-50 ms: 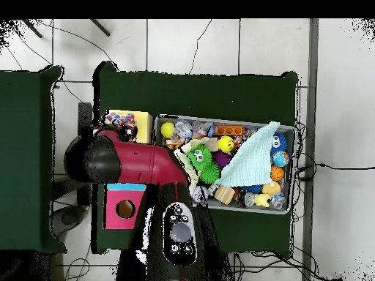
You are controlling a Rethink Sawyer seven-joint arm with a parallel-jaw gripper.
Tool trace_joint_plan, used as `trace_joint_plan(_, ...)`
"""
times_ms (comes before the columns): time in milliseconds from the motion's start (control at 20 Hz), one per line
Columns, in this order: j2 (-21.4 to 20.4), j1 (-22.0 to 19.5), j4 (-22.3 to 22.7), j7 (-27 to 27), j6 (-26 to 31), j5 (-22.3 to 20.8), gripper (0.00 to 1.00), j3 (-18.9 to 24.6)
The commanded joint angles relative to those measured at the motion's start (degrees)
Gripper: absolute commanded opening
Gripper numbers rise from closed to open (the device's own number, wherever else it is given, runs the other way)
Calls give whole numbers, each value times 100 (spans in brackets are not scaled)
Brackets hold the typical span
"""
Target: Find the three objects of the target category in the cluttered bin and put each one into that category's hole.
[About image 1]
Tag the colourful patterned cloth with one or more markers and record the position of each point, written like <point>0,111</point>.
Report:
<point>121,119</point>

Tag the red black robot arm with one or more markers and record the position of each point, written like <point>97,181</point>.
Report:
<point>137,164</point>

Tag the silver mesh bin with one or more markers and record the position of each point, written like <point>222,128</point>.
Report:
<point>249,210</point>

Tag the wooden three-hole box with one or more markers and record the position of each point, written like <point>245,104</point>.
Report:
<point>123,222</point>

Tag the green spiky toy with eyes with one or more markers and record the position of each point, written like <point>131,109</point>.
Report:
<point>209,172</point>

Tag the crushed clear plastic bottle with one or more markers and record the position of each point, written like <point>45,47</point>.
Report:
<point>202,128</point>

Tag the plain yellow ball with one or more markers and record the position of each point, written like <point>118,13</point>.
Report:
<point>167,130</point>

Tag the yellow smiley ball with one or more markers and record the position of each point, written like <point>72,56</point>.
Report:
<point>225,144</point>

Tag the striped wooden block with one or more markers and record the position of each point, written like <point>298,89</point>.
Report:
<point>225,194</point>

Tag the dark green table cloth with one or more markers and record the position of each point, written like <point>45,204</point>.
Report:
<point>23,146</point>
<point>205,93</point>

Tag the mint knitted cloth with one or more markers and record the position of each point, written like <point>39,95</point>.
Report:
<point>252,164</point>

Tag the small orange basketball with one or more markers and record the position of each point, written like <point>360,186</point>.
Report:
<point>277,173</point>

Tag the globe print ball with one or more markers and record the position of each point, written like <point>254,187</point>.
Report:
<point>280,159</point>

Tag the black upright panel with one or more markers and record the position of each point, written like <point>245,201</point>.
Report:
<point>85,114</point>

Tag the grey rounded floor object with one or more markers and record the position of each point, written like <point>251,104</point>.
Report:
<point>68,218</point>

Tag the dark metal leg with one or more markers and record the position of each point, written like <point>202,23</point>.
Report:
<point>100,27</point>
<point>32,28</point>

